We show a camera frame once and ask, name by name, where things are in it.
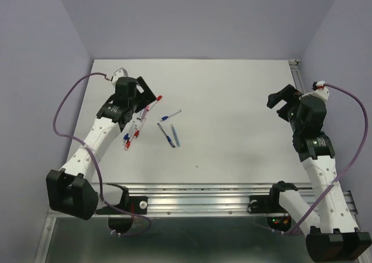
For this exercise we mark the aluminium rail frame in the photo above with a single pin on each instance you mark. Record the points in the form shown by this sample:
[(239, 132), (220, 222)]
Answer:
[(190, 223)]

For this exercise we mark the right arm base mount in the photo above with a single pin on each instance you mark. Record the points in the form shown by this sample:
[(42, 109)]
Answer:
[(269, 203)]

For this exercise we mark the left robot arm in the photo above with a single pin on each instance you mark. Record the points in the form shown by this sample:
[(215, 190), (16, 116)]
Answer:
[(69, 188)]

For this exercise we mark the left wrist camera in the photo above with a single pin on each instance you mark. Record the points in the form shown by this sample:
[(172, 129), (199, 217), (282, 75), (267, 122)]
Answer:
[(121, 72)]

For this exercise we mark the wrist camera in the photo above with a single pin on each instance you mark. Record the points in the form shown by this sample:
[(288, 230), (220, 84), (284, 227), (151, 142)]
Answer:
[(320, 90), (121, 72)]

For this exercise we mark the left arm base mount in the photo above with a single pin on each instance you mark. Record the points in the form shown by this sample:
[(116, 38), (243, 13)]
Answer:
[(120, 197)]

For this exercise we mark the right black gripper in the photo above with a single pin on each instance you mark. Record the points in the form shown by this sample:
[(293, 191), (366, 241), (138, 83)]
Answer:
[(290, 93)]

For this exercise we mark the light blue pen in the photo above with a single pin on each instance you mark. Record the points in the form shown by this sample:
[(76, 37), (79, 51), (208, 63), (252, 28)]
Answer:
[(175, 135)]

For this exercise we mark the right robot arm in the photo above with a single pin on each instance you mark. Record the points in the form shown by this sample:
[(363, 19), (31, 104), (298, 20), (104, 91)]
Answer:
[(331, 232)]

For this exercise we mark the right side aluminium rail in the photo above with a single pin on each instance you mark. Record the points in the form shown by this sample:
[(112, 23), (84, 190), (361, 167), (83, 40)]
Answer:
[(296, 75)]

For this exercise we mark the blue gel pen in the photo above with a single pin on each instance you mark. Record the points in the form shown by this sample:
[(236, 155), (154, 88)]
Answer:
[(166, 135)]

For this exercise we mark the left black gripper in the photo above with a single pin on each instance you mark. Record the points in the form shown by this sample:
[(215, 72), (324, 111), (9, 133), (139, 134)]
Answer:
[(146, 97)]

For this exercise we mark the red cap marker middle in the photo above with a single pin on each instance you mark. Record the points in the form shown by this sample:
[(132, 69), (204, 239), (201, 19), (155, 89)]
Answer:
[(139, 128)]

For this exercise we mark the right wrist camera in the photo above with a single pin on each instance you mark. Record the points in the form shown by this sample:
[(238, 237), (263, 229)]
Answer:
[(320, 90)]

